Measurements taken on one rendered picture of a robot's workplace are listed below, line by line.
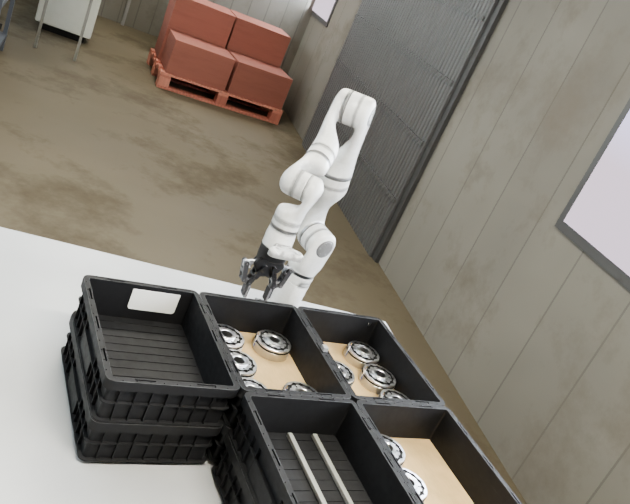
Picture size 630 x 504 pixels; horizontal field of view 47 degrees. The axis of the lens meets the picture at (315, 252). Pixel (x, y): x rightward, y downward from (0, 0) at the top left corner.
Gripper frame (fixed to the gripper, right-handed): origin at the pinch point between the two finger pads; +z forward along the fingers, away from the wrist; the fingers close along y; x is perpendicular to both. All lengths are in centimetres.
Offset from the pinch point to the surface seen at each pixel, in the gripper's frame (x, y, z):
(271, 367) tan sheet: 7.5, -8.9, 17.3
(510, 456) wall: -46, -191, 94
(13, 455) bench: 29, 53, 30
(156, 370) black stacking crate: 13.3, 23.8, 17.4
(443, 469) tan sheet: 43, -45, 18
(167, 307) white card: -7.3, 18.3, 12.5
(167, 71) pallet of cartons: -550, -117, 80
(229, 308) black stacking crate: -7.7, 1.4, 10.4
